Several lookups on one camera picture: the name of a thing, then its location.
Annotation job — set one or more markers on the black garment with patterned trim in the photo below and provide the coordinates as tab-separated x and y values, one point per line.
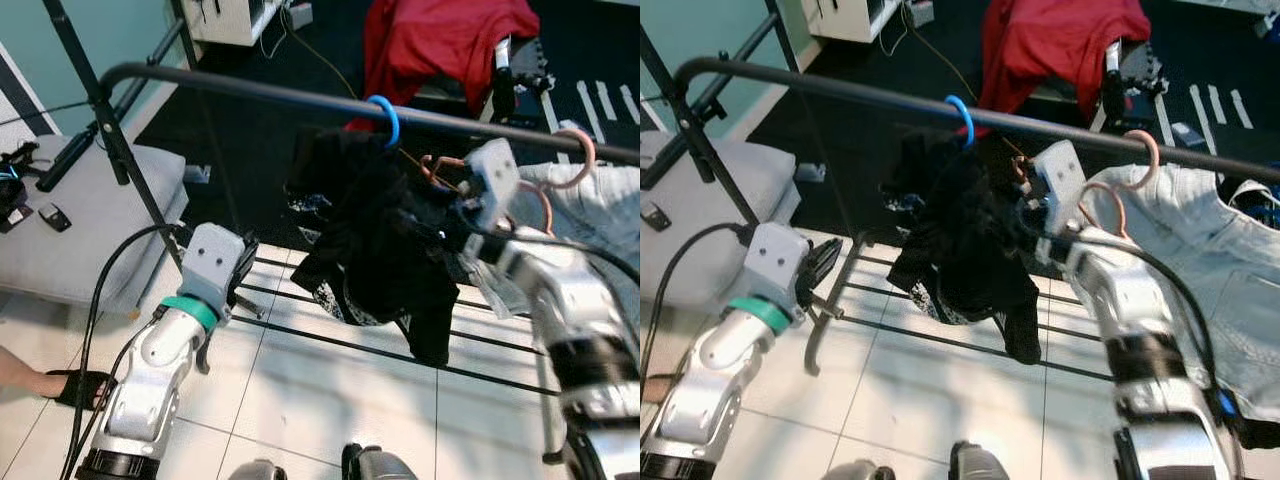
380	240
960	240

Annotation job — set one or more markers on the blue plastic hanger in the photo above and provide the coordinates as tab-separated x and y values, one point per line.
395	122
970	122

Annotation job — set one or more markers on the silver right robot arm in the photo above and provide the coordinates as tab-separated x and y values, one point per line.
570	300
1130	300

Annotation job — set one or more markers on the rose gold metal hanger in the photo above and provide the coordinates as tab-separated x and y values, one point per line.
1100	185
594	155
550	210
1155	155

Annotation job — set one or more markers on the black rug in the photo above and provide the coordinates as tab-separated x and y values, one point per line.
860	140
240	150

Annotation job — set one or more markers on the light denim garment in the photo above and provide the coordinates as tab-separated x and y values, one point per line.
1200	260
600	220

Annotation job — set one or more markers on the grey ottoman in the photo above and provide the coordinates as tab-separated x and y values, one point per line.
700	200
90	230

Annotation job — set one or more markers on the black and white device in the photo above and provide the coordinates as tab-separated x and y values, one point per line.
1130	85
515	80

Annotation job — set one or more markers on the small black remote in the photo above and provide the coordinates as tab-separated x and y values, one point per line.
55	217
657	216

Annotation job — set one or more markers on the black metal clothes rack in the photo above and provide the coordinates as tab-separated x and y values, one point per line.
250	92
850	94

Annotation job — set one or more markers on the red cloth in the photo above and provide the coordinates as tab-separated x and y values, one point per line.
1060	40
440	40

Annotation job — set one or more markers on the black sandal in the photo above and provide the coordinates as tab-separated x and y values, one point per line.
85	388

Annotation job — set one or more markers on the robot left leg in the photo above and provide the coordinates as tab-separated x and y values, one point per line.
260	470
850	472

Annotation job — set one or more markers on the robot leg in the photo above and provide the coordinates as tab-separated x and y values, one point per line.
260	470
980	462
850	472
380	465

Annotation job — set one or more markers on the black tripod stick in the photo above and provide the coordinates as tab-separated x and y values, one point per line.
65	160

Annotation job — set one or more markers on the robot right leg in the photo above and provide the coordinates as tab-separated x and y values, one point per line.
980	462
380	465

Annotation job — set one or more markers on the person bare leg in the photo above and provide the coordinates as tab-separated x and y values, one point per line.
25	375

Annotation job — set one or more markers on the grey power strip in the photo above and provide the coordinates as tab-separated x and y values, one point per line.
299	15
920	12

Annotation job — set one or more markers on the white cabinet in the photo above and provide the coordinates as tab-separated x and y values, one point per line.
235	20
850	18

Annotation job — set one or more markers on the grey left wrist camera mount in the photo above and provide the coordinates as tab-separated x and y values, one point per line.
212	262
775	262

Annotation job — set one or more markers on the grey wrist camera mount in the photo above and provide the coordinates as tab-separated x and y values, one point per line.
775	262
1060	180
212	262
492	180

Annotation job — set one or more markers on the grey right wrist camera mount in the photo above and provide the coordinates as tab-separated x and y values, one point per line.
492	180
1060	180

